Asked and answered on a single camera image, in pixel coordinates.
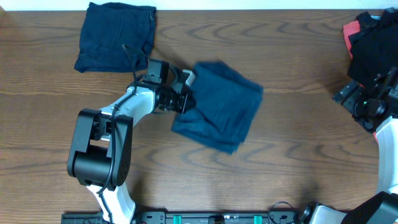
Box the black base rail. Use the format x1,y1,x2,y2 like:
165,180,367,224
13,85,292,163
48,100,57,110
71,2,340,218
60,211,301,224

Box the folded dark blue shorts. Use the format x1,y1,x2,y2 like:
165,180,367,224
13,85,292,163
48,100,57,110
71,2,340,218
74,2,156,73

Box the black garment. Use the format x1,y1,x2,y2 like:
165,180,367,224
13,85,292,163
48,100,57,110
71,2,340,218
348,8,397,90

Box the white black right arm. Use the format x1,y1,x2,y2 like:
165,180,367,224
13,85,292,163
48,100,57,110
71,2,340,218
296,82,397,224

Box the blue denim shorts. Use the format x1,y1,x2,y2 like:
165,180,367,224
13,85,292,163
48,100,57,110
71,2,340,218
172,61,263,154

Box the red garment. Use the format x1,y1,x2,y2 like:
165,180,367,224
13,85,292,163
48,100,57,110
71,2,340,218
342,20,379,142

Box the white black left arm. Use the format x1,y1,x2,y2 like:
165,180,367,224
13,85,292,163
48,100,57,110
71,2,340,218
67,80,194,223

